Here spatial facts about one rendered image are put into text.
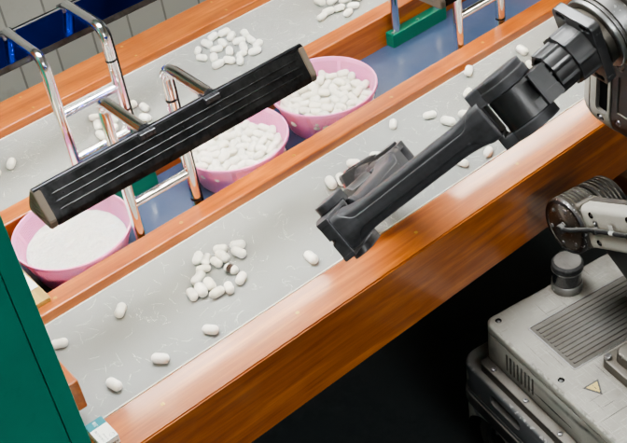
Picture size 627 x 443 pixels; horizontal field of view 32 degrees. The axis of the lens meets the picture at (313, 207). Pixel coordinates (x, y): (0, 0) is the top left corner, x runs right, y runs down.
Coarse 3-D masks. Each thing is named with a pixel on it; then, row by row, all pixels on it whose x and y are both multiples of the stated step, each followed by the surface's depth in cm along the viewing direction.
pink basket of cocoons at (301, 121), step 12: (312, 60) 281; (324, 60) 281; (336, 60) 281; (348, 60) 279; (372, 72) 273; (372, 84) 273; (372, 96) 270; (288, 120) 269; (300, 120) 265; (312, 120) 263; (324, 120) 263; (336, 120) 263; (300, 132) 270; (312, 132) 268
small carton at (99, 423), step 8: (88, 424) 194; (96, 424) 194; (104, 424) 194; (88, 432) 193; (96, 432) 192; (104, 432) 192; (112, 432) 192; (96, 440) 191; (104, 440) 191; (112, 440) 191
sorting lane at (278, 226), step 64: (384, 128) 259; (448, 128) 256; (320, 192) 243; (192, 256) 232; (256, 256) 230; (320, 256) 227; (64, 320) 222; (128, 320) 220; (192, 320) 217; (128, 384) 206
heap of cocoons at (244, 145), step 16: (240, 128) 266; (256, 128) 266; (272, 128) 264; (208, 144) 263; (224, 144) 263; (240, 144) 261; (256, 144) 261; (272, 144) 259; (208, 160) 258; (224, 160) 258; (240, 160) 257; (256, 160) 255
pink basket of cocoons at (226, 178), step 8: (264, 112) 267; (272, 112) 265; (256, 120) 269; (264, 120) 268; (272, 120) 266; (280, 120) 263; (280, 128) 264; (288, 136) 257; (280, 152) 255; (264, 160) 250; (200, 168) 251; (248, 168) 249; (256, 168) 251; (200, 176) 255; (208, 176) 253; (216, 176) 252; (224, 176) 251; (232, 176) 251; (240, 176) 251; (208, 184) 256; (216, 184) 254; (224, 184) 254
